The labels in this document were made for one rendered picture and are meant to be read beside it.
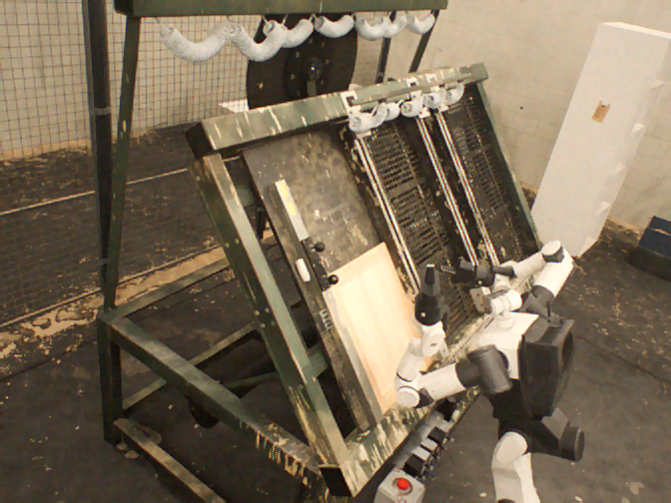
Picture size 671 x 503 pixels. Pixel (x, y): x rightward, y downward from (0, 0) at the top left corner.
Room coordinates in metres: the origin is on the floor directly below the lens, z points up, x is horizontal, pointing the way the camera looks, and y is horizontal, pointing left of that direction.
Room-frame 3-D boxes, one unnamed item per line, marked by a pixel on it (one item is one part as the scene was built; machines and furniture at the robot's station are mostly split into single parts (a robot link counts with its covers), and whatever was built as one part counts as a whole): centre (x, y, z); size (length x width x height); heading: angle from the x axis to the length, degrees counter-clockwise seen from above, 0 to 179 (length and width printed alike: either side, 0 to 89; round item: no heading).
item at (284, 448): (2.59, -0.12, 0.41); 2.20 x 1.38 x 0.83; 150
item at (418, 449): (1.67, -0.49, 0.69); 0.50 x 0.14 x 0.24; 150
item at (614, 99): (5.46, -2.21, 1.03); 0.61 x 0.58 x 2.05; 146
